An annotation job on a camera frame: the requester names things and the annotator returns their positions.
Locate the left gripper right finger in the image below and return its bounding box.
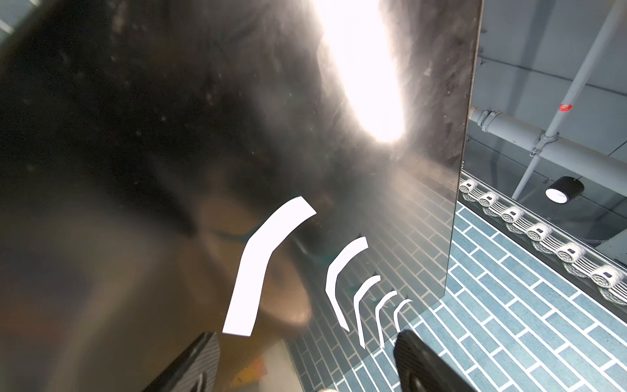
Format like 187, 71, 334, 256
394, 330, 475, 392

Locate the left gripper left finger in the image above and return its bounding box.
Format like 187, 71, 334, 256
145, 333, 220, 392

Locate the light blue sticky note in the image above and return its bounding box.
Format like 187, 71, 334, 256
393, 298, 412, 333
375, 291, 398, 350
325, 236, 369, 333
353, 274, 382, 350
222, 196, 316, 336

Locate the black computer monitor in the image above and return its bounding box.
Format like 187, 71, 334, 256
1, 1, 484, 391

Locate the LED light strip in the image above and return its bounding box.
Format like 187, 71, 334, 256
459, 171, 626, 308

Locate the black ceiling spotlight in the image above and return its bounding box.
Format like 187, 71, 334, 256
545, 176, 585, 204

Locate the grey ceiling pipe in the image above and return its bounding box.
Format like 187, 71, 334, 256
468, 1, 626, 199

